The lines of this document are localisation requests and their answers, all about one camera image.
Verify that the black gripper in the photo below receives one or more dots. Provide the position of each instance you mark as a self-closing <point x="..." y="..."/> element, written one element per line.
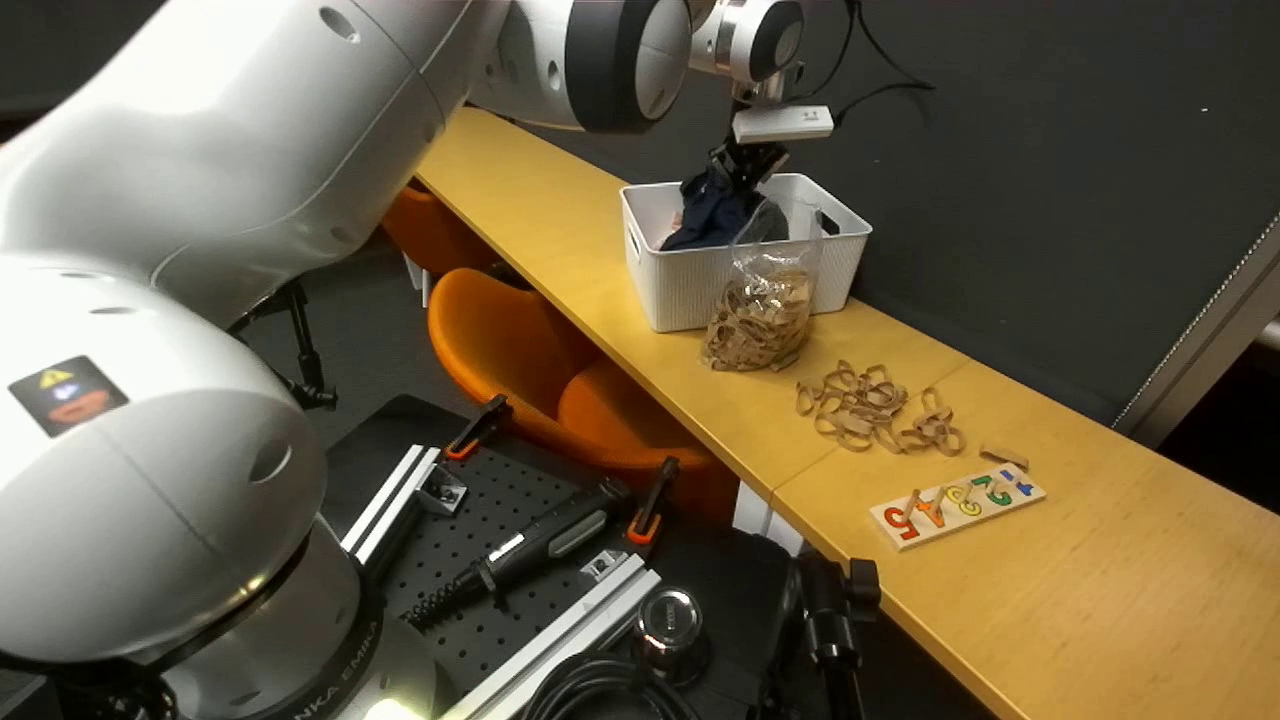
<point x="746" y="162"/>

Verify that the navy blue t-shirt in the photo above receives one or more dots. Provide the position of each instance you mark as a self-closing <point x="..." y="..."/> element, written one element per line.
<point x="715" y="213"/>

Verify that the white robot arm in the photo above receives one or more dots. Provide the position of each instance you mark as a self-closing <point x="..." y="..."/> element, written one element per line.
<point x="201" y="266"/>

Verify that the white plastic storage container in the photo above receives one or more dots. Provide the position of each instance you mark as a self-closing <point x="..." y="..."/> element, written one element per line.
<point x="683" y="284"/>

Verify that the orange chair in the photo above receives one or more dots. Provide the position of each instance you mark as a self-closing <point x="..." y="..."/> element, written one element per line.
<point x="433" y="235"/>
<point x="533" y="353"/>

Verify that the clear bag of nuts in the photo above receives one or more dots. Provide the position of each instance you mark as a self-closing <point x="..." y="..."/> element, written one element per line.
<point x="763" y="320"/>

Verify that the loose rubber band pile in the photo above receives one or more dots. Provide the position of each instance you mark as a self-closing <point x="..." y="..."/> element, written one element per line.
<point x="867" y="407"/>

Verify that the orange black clamp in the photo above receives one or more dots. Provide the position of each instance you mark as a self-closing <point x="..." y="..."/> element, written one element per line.
<point x="649" y="501"/>
<point x="477" y="428"/>

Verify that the small wooden peg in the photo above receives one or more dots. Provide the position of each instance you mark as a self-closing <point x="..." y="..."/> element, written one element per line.
<point x="1001" y="459"/>

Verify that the black perforated base board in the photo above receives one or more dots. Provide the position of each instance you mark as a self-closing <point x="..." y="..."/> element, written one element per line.
<point x="521" y="535"/>

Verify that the round metal cup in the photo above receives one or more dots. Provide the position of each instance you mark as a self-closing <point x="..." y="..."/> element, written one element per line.
<point x="669" y="621"/>

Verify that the black tripod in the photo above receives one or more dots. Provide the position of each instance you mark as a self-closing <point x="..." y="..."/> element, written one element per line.
<point x="827" y="626"/>

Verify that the black stand leg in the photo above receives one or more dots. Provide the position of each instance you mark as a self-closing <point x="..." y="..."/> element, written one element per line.
<point x="304" y="345"/>

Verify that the grey metal window frame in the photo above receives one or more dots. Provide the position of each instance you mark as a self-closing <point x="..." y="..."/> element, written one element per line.
<point x="1195" y="343"/>

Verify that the aluminium rail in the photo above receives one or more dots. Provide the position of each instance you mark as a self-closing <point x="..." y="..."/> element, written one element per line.
<point x="388" y="501"/>
<point x="563" y="632"/>

